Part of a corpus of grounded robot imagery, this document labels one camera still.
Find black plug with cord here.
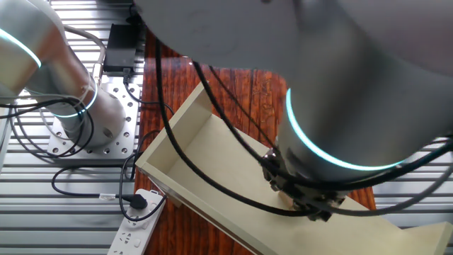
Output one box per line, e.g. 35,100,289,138
51,163,149,211

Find black power adapter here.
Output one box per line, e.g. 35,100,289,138
103,23,142,75

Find black cable loops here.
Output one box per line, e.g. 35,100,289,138
0,97,96,159

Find black adapter cord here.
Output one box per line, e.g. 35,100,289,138
122,67,175,116

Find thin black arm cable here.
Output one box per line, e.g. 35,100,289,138
192,60,453,192

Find grey cable with metal connector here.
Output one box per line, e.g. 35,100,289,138
63,25,108,86

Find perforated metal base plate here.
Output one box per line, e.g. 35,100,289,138
47,81,142,159

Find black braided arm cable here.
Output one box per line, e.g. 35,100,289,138
154,37,319,217

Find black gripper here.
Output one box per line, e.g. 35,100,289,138
261,148,346,223

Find brown wood grain board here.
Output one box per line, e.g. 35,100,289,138
133,30,378,255

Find black looped power cord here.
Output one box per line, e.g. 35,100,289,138
118,129,167,223

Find white power strip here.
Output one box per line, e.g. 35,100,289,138
107,188,167,255

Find beige wooden shelf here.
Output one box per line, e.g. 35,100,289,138
135,81,453,255

